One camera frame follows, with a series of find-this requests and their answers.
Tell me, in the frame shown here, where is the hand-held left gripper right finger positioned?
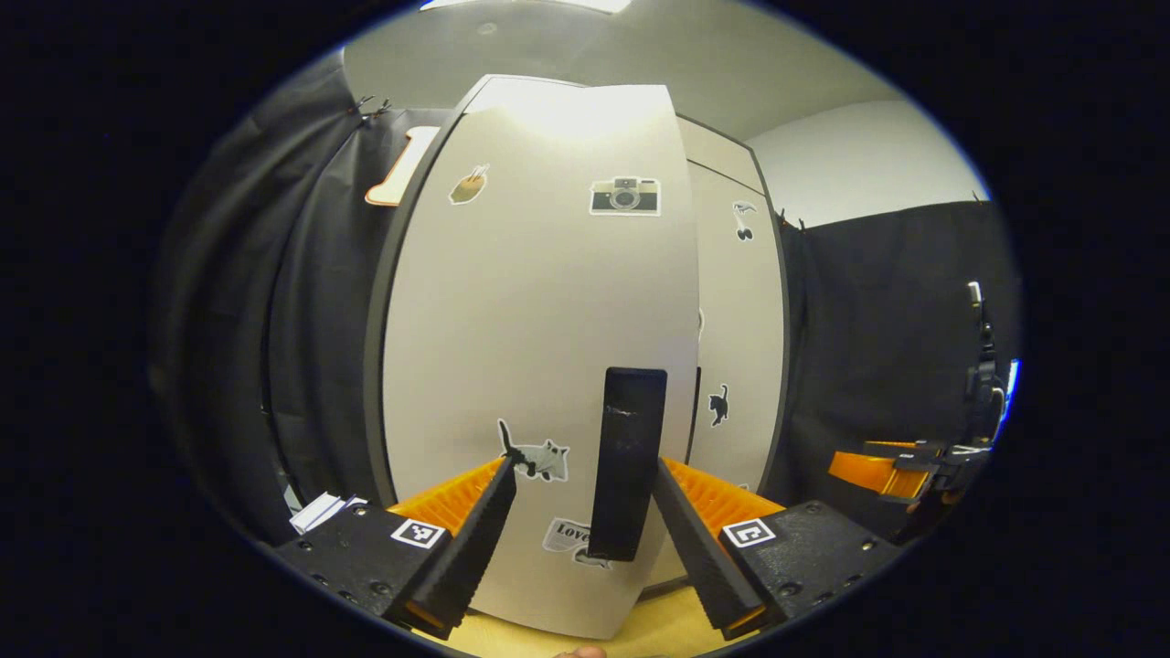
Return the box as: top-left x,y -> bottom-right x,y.
651,457 -> 906,641

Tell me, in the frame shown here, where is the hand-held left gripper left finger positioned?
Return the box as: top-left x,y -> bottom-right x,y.
274,455 -> 519,641

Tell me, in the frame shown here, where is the white cabinet door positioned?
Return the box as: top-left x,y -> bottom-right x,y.
686,160 -> 789,586
382,78 -> 700,641

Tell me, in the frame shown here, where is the white and grey cabinet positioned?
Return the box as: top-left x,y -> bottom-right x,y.
364,78 -> 789,600

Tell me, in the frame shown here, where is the white cabinet drawer front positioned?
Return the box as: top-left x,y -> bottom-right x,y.
676,117 -> 761,186

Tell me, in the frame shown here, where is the white folded paper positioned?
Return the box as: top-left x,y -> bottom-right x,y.
290,492 -> 367,536

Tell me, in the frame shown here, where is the black door handle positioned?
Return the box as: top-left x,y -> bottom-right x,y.
588,367 -> 668,562

